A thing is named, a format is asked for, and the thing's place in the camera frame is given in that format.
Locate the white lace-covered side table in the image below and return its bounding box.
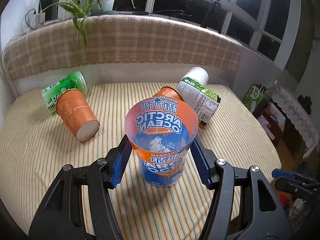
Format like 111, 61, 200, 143
271, 87, 319, 159

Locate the orange paper cup near green-capped bottle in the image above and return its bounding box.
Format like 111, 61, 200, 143
56, 88, 100, 142

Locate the window frame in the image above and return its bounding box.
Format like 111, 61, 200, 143
39, 0, 301, 69

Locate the orange paper cup near white-capped bottle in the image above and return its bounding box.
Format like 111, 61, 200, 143
154, 86, 184, 101

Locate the beige plaid cushion backrest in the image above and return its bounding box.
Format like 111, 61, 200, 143
3, 15, 242, 80

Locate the blue orange Arctic Ocean cup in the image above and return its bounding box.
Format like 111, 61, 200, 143
124, 96, 199, 187

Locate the black light tripod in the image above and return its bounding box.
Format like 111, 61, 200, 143
200, 0, 222, 34

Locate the green tea bottle white cap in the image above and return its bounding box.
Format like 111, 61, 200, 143
176, 67, 221, 128

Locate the green carton box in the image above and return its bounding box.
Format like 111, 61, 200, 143
242, 84, 267, 113

